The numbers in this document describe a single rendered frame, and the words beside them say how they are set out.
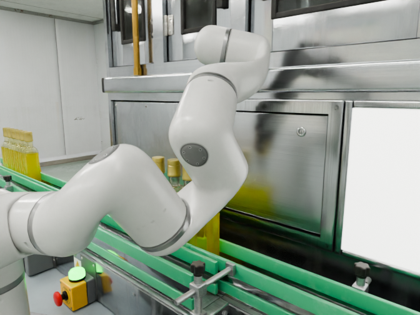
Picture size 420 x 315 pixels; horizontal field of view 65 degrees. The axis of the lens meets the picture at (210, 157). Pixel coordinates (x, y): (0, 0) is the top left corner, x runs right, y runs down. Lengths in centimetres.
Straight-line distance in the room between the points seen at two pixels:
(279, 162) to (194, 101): 43
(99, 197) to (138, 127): 90
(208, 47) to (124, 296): 64
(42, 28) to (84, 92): 132
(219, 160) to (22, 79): 643
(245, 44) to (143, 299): 61
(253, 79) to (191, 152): 20
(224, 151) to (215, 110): 5
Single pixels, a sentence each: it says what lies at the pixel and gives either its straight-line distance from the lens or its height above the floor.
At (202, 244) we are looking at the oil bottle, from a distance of 83.
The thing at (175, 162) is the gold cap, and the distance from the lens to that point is 87.
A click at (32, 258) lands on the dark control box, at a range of 125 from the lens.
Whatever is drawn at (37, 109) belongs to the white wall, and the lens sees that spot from 685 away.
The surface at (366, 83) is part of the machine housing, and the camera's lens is 74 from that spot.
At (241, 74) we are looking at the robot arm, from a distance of 54.
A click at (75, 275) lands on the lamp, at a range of 103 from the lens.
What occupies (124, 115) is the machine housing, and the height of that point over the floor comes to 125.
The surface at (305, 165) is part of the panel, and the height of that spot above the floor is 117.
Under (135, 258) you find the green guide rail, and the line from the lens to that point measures 87.
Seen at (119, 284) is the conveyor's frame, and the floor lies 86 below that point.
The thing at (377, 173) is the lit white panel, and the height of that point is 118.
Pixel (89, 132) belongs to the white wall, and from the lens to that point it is 730.
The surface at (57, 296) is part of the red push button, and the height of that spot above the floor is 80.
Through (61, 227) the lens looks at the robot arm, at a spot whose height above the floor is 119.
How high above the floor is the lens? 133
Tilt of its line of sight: 11 degrees down
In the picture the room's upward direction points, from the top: straight up
